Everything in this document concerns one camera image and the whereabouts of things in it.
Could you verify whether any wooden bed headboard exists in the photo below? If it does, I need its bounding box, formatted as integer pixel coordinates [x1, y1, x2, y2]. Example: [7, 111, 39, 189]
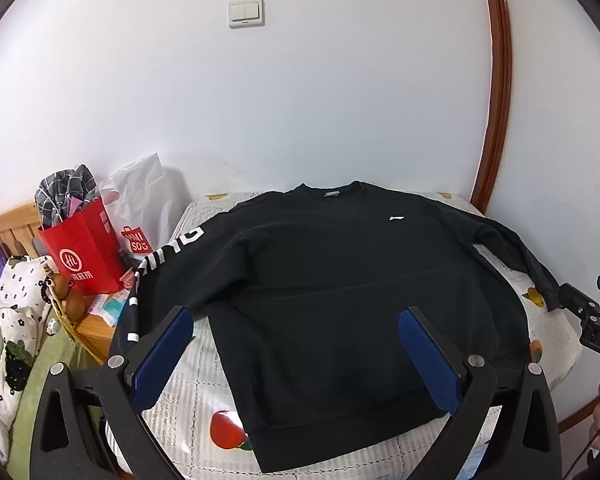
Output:
[0, 200, 43, 261]

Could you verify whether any white floral blanket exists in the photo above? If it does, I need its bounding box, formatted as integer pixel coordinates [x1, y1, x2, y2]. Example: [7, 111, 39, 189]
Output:
[0, 255, 61, 461]

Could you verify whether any black sweatshirt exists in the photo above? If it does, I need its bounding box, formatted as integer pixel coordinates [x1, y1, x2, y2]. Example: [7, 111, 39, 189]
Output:
[111, 180, 563, 473]

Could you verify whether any brown gourd pendant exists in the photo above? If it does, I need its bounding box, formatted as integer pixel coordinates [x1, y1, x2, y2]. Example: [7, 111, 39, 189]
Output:
[40, 265, 86, 321]

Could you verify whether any red paper bag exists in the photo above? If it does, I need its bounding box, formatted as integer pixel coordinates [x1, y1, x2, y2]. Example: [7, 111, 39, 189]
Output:
[37, 195, 127, 296]

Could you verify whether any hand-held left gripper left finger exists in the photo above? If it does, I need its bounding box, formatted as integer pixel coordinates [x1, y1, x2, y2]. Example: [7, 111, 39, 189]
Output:
[30, 305, 196, 480]

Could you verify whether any wooden table edge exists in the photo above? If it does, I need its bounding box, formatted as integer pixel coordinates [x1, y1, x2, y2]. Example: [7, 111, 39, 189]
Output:
[555, 390, 600, 433]

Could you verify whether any white light switch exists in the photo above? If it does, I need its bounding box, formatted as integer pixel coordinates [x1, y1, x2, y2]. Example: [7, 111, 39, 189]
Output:
[228, 0, 265, 29]

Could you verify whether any black cable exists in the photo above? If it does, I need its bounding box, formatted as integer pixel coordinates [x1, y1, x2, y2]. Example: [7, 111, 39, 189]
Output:
[570, 410, 600, 480]

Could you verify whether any grey plaid cloth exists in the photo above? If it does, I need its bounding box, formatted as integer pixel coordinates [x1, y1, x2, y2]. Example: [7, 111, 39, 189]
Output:
[34, 164, 101, 231]

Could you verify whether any wooden door frame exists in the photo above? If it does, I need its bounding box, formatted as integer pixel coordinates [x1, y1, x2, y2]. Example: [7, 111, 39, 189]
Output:
[467, 0, 513, 211]

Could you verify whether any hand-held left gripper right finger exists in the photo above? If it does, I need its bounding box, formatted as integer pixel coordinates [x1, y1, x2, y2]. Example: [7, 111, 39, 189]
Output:
[398, 305, 563, 480]

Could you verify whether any yellow cord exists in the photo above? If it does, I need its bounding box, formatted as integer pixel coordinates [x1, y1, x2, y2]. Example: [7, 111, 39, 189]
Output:
[50, 300, 106, 366]

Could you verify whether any teal tissue pack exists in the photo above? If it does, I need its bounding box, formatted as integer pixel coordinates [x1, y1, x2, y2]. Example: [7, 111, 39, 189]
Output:
[90, 292, 131, 328]

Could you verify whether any white plastic bag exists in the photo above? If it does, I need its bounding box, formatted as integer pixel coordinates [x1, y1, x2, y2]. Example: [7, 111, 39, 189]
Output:
[98, 152, 191, 263]

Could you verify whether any fruit print tablecloth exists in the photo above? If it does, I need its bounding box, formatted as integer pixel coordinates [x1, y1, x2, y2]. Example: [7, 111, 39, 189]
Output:
[100, 191, 583, 480]

